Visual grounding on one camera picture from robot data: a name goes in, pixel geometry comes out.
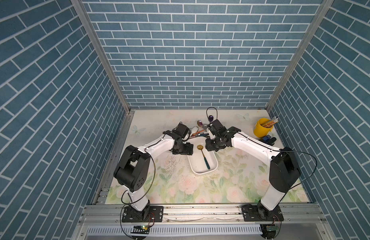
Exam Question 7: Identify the gold spoon green handle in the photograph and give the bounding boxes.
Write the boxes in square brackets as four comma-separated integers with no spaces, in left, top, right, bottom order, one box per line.
[197,145,211,170]

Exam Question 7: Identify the white plastic storage box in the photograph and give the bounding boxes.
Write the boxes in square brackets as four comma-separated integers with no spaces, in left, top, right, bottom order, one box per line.
[188,144,219,175]

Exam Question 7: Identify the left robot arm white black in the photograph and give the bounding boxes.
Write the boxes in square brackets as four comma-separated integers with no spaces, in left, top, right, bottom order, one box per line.
[114,128,193,214]

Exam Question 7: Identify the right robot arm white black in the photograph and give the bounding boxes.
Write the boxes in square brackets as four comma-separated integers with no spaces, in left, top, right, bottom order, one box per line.
[206,125,300,211]

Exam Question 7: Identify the purple spoon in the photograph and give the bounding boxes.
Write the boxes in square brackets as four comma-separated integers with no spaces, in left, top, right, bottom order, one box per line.
[208,115,214,123]

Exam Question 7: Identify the floral table mat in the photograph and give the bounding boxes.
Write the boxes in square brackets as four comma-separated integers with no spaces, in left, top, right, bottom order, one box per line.
[104,109,310,205]

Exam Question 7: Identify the yellow pen cup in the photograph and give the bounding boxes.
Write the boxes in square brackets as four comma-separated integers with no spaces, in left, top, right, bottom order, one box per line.
[254,118,273,138]

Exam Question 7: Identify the blue black stapler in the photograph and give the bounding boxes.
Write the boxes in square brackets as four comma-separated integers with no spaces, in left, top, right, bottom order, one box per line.
[259,135,277,146]

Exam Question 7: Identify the pens in cup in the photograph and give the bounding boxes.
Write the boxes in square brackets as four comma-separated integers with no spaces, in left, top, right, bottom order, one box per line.
[262,117,280,128]

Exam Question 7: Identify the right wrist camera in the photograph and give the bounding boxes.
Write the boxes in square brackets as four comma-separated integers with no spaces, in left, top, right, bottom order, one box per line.
[207,119,227,139]

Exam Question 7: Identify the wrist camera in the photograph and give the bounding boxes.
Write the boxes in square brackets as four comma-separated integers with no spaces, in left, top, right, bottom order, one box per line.
[172,122,191,141]
[207,119,227,139]

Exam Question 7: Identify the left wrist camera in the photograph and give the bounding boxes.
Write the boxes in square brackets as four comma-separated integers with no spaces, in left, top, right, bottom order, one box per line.
[172,122,191,141]

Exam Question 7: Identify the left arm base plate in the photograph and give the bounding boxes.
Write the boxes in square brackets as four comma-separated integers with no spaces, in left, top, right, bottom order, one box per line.
[121,205,164,223]

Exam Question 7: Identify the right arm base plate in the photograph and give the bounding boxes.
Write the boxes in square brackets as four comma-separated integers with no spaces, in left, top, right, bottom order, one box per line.
[241,203,284,222]

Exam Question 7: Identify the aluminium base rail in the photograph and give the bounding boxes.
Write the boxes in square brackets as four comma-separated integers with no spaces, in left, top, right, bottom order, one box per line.
[79,203,326,225]

